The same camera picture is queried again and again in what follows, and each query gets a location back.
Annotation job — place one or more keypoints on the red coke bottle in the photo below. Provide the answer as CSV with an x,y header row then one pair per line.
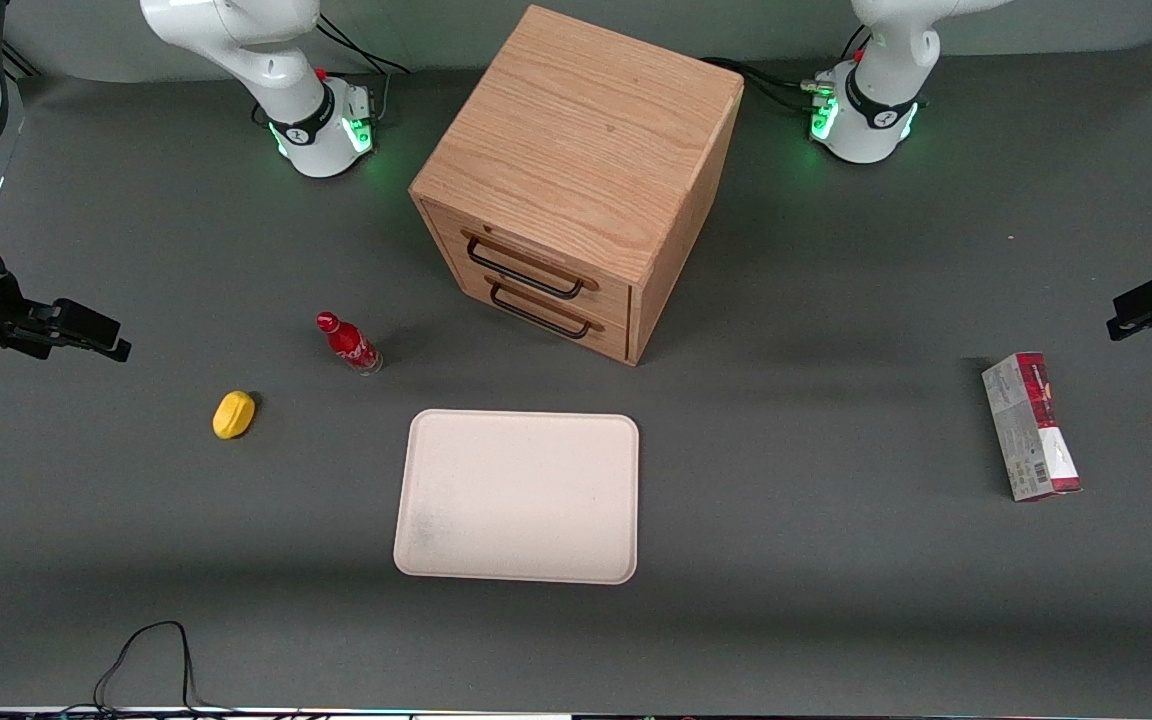
x,y
348,344

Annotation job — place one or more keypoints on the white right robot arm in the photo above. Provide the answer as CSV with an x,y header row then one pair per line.
x,y
266,60

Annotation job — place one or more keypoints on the beige rectangular tray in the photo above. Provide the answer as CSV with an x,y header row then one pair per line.
x,y
518,497

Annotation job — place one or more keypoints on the yellow lemon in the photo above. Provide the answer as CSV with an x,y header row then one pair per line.
x,y
233,414

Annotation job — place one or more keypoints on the grey and red carton box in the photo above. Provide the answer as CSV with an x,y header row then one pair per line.
x,y
1031,425

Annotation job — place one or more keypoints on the wooden two-drawer cabinet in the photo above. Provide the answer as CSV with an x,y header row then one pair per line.
x,y
576,150

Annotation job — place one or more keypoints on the black diagonal frame bar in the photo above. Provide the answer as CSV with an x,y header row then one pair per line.
x,y
21,62

